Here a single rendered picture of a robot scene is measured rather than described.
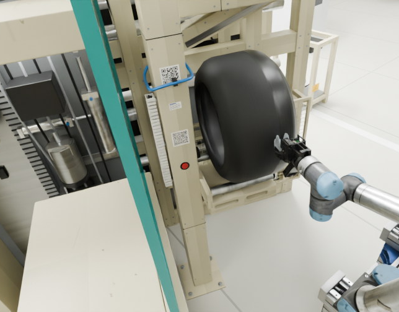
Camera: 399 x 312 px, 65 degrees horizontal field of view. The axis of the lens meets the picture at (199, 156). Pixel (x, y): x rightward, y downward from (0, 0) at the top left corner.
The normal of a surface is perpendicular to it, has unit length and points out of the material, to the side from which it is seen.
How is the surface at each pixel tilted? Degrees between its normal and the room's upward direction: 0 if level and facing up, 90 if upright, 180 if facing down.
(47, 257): 0
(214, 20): 90
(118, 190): 0
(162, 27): 90
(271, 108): 55
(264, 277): 0
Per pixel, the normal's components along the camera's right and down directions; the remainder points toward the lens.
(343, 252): -0.09, -0.78
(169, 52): 0.29, 0.58
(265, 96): 0.14, -0.14
